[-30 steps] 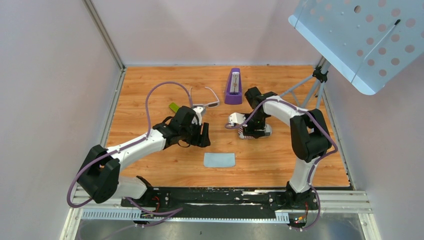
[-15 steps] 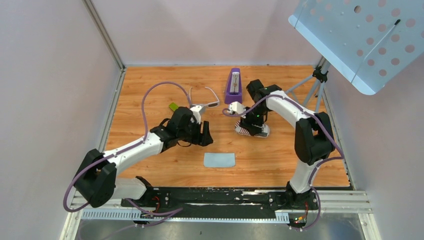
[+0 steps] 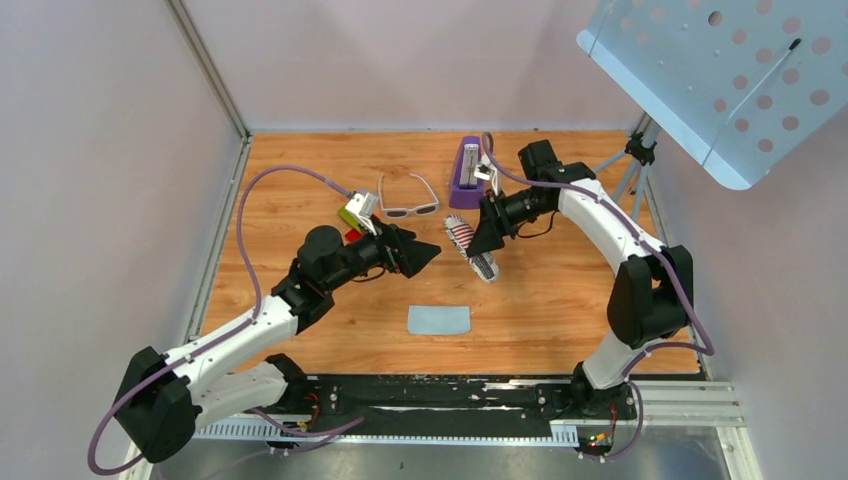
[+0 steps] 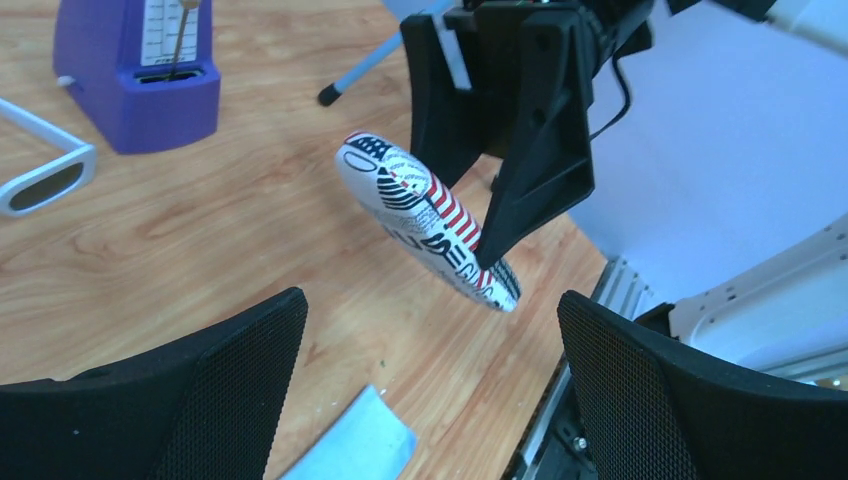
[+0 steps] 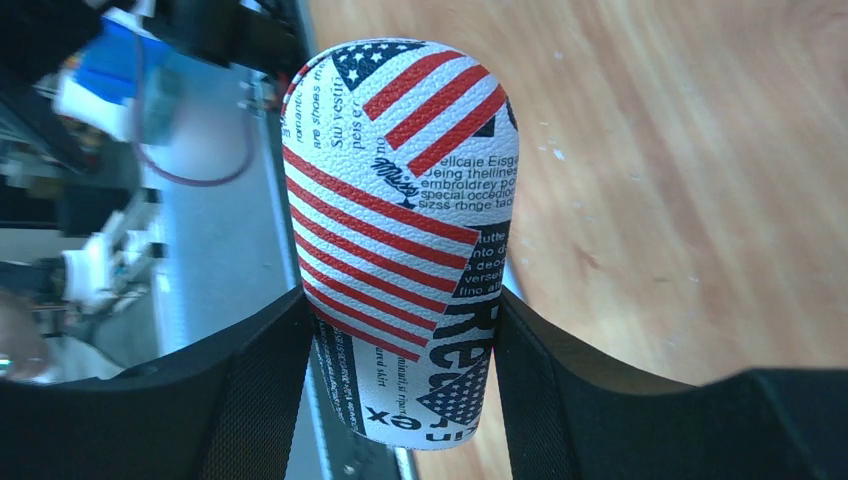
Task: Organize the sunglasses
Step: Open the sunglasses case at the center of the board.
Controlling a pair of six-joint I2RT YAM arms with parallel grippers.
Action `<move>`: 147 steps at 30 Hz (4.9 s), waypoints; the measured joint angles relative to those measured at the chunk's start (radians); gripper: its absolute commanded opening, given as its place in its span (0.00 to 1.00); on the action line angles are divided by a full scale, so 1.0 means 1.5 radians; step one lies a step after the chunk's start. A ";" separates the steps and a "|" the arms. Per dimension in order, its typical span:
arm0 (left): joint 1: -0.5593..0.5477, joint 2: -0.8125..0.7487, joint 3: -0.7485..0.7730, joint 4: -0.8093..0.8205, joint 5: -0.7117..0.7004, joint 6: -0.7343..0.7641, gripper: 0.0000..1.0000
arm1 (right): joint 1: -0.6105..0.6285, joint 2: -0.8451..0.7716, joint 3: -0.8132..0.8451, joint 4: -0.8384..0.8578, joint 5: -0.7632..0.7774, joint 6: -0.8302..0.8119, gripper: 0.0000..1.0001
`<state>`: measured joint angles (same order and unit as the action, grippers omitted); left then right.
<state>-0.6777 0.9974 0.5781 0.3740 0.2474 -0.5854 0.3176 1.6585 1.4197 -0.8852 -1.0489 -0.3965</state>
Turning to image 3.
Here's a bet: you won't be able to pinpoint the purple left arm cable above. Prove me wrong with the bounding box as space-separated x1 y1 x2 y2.
87 165 366 477

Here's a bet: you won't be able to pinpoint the light blue cleaning cloth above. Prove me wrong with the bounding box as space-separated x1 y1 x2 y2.
407 305 471 336

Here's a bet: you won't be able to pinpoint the flag pattern glasses case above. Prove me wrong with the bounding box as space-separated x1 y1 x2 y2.
443 213 501 285

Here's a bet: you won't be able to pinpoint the light blue music stand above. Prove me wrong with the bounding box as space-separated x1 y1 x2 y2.
577 0 847 191

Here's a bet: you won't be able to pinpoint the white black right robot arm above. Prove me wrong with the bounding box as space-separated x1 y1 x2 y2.
465 140 693 418

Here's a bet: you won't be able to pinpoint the green rectangular block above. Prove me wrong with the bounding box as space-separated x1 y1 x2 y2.
337 207 361 232

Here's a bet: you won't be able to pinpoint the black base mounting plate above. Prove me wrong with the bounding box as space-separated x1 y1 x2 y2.
262 374 637 438

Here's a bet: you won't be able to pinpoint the purple metronome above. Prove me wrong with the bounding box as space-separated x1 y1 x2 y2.
449 136 484 210

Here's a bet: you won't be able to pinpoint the red plastic piece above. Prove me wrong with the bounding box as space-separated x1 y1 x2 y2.
344 229 363 243

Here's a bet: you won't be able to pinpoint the white frame sunglasses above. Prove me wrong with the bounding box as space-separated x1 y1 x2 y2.
377 173 441 219

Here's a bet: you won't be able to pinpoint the aluminium frame rail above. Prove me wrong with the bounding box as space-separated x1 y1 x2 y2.
119 372 763 480

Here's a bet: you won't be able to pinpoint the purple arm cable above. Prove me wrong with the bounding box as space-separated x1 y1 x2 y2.
480 132 715 462
87 165 366 477

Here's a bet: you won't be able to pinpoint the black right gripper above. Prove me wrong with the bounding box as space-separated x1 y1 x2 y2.
467 188 553 257

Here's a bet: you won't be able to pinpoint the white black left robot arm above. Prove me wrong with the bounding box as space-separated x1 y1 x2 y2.
112 223 441 463

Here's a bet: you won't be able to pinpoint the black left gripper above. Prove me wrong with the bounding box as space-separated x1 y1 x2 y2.
324 216 440 293

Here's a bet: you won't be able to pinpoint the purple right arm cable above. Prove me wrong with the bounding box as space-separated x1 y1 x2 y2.
480 132 715 462

